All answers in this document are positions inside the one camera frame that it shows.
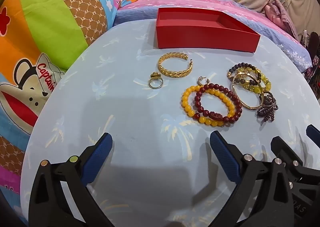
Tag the gold hoop earring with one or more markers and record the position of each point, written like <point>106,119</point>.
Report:
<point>200,80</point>

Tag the cartoon monkey printed blanket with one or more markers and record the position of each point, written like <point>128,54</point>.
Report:
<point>50,16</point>

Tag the pink and blue pillow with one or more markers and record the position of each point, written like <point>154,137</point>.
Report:
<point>250,6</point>

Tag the thin gold bangle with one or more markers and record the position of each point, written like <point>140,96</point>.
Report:
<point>243,105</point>

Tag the gold woven bangle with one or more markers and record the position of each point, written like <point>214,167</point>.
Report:
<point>172,73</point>

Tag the pink folded cloth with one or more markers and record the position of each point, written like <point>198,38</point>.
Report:
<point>277,14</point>

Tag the palm print blue tablecloth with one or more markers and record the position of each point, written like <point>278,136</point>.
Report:
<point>125,107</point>

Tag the red cardboard box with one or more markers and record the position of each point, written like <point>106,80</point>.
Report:
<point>200,39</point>

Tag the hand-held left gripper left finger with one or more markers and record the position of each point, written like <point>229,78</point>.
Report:
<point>100,152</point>

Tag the dark brown furniture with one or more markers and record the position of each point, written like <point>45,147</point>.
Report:
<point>313,49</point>

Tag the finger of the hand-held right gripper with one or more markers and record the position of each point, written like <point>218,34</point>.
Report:
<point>314,133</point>
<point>281,148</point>

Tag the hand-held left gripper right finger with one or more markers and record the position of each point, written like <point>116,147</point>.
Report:
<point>225,157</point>

